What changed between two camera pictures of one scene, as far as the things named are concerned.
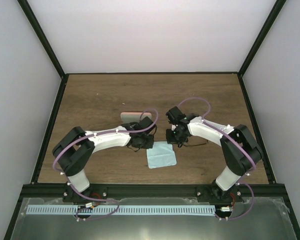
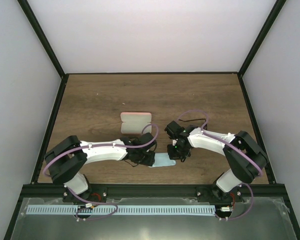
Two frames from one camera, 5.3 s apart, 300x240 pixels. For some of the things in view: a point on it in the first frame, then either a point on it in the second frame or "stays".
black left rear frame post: [42, 37] stays
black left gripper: [149, 144] -> [150, 160]
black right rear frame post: [277, 10] stays
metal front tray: [67, 227] stays
